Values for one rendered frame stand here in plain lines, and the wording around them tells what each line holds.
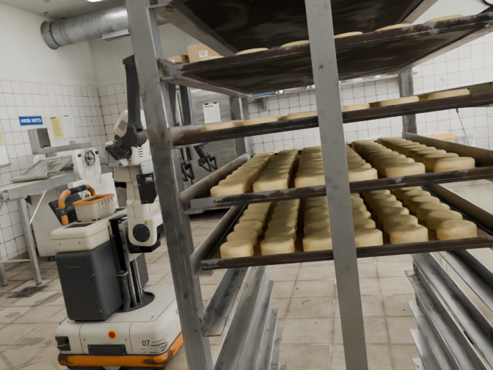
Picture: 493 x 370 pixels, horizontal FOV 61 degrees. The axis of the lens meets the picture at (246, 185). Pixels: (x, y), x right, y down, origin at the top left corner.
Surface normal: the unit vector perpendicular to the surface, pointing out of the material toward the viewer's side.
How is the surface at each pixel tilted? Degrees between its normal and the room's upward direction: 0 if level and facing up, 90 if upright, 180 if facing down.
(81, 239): 90
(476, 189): 90
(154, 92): 90
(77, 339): 90
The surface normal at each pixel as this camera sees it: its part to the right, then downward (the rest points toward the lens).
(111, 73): -0.23, 0.18
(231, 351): -0.14, -0.98
